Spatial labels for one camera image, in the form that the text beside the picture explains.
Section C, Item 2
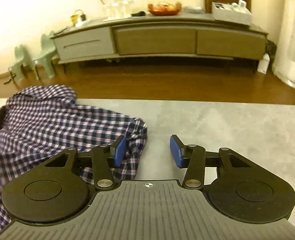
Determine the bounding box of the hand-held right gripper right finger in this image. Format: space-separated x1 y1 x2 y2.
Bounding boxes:
170 134 251 190

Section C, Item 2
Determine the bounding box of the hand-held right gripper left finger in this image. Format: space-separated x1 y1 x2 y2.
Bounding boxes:
44 135 127 190

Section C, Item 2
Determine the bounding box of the blue plaid shirt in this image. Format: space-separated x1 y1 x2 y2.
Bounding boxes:
0 85 148 237

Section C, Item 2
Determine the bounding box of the grey television cabinet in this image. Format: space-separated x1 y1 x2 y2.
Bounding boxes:
50 11 269 74

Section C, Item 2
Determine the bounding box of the green plastic child chair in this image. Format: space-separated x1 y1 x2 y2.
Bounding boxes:
33 31 58 81
8 44 29 82

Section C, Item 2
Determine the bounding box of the white plastic bottle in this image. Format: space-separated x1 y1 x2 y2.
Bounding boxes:
257 53 271 75

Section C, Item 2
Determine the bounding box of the dark floor item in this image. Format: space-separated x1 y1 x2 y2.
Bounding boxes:
3 72 17 84

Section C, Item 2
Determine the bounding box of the white power strip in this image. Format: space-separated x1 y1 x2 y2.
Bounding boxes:
76 17 92 27

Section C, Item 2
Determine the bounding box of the yellow cup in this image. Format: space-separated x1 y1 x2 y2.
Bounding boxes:
70 9 85 26

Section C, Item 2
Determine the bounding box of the dark waste bin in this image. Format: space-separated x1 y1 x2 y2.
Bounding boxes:
266 40 278 56

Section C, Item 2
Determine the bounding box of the red fruit bowl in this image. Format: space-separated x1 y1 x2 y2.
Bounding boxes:
147 1 183 16

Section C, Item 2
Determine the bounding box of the clear plastic bag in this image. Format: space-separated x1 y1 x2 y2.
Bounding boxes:
183 6 206 14

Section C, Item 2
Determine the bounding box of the cluster of clear drinking glasses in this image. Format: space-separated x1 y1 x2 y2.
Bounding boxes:
102 0 135 18

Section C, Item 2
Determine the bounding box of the white storage basket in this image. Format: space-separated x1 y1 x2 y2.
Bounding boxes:
211 1 253 26

